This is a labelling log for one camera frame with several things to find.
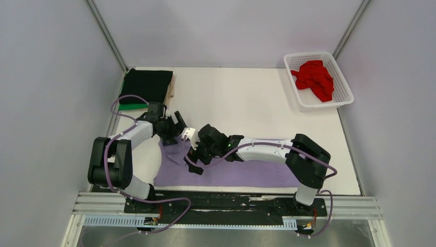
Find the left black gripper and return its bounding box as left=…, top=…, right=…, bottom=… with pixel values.
left=157, top=111, right=186, bottom=146

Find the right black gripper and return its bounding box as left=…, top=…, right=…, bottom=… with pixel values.
left=185, top=136, right=221, bottom=174

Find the purple t shirt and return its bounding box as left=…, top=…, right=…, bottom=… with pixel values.
left=154, top=136, right=300, bottom=188

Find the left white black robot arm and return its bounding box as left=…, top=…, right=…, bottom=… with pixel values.
left=87, top=102, right=187, bottom=213

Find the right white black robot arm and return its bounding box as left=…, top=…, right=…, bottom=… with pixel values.
left=181, top=125, right=331, bottom=215

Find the folded beige t shirt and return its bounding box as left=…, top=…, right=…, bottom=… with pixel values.
left=163, top=75, right=176, bottom=107

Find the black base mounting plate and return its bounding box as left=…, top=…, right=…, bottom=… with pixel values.
left=124, top=190, right=328, bottom=226

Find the folded black t shirt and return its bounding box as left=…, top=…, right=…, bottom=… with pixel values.
left=119, top=69, right=173, bottom=103

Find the folded green t shirt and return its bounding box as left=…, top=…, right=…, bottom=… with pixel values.
left=118, top=103, right=148, bottom=111

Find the red t shirt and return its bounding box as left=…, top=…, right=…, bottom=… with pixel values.
left=290, top=60, right=335, bottom=102

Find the white plastic basket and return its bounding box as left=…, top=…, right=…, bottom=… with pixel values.
left=283, top=51, right=354, bottom=112

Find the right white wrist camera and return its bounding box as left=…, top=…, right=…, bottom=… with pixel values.
left=181, top=127, right=199, bottom=150

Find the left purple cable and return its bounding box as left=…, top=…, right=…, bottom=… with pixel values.
left=102, top=95, right=192, bottom=246

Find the white slotted cable duct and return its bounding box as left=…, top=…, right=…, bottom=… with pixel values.
left=83, top=215, right=298, bottom=231

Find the aluminium frame rail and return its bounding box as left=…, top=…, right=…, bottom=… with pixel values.
left=72, top=192, right=383, bottom=220

